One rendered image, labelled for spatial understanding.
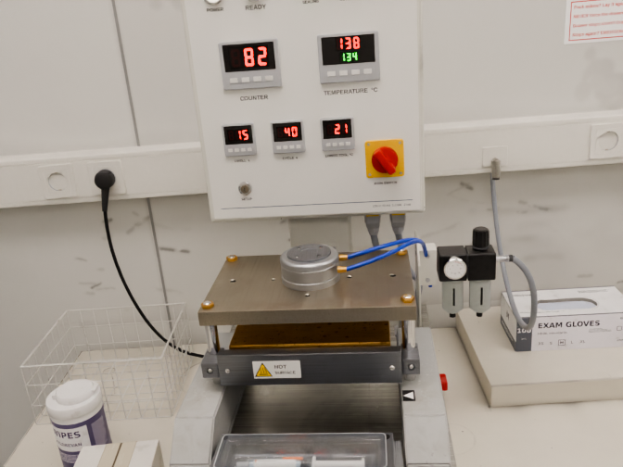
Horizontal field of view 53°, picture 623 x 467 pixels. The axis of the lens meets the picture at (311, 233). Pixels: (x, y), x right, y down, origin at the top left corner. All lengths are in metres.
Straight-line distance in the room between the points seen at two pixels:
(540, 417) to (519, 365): 0.11
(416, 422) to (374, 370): 0.08
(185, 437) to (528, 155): 0.86
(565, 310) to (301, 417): 0.62
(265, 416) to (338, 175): 0.36
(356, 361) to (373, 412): 0.12
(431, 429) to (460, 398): 0.47
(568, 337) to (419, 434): 0.60
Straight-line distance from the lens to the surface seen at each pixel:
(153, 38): 1.30
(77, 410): 1.09
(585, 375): 1.24
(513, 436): 1.15
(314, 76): 0.90
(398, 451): 0.76
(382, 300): 0.77
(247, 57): 0.90
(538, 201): 1.41
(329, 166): 0.92
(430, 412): 0.77
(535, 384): 1.20
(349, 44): 0.89
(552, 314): 1.28
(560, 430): 1.18
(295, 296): 0.80
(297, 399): 0.92
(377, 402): 0.90
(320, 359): 0.78
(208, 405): 0.81
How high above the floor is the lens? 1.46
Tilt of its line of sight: 20 degrees down
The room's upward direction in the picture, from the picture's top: 5 degrees counter-clockwise
